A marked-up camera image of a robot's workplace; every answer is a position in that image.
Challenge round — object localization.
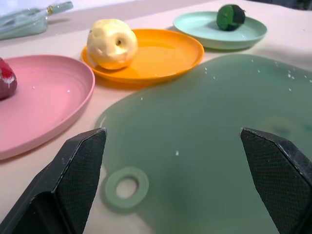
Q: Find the orange plate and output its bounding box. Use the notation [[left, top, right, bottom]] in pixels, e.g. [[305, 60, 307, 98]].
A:
[[80, 28, 205, 85]]

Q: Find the red toy fruit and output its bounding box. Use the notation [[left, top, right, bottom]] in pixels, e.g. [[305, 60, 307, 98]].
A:
[[0, 57, 18, 100]]

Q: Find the green toy vegetable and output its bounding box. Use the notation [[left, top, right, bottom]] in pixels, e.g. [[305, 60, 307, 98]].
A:
[[216, 4, 246, 32]]

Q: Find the yellow toy apple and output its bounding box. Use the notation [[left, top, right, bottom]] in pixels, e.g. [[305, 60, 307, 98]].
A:
[[86, 19, 138, 70]]

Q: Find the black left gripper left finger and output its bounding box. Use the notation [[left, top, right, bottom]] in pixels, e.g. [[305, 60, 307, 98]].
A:
[[0, 127, 107, 234]]

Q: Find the pink plate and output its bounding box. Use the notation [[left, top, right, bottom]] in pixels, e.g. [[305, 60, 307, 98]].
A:
[[0, 55, 96, 161]]

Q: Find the mint green plate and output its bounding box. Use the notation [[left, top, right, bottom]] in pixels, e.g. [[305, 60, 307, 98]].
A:
[[173, 11, 268, 51]]

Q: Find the green cutting board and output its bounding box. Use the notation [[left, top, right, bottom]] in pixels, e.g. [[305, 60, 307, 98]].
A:
[[95, 54, 312, 234]]

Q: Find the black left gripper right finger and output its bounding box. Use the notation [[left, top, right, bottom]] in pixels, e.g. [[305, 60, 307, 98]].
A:
[[239, 127, 312, 234]]

